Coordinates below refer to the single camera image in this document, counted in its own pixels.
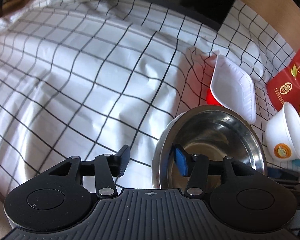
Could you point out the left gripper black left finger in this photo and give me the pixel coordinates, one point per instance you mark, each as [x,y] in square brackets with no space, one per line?
[106,167]

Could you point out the white paper cup bowl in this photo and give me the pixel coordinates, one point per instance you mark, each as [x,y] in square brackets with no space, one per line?
[282,134]

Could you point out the red quail eggs bag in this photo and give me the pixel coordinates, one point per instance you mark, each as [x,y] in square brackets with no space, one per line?
[285,86]

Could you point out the white black checkered tablecloth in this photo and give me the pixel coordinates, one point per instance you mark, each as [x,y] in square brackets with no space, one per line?
[85,77]

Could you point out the red white rectangular tray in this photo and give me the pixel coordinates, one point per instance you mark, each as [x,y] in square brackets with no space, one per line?
[232,88]

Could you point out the stainless steel bowl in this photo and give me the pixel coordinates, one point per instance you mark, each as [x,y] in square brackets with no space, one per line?
[213,131]

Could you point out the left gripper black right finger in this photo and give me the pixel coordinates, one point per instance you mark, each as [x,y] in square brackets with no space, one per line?
[194,167]

